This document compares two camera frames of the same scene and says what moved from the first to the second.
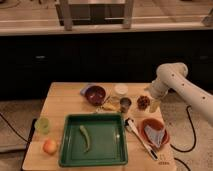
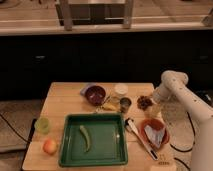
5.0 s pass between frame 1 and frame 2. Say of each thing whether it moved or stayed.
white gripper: moved
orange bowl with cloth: stayed
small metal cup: stayed
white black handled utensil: stayed
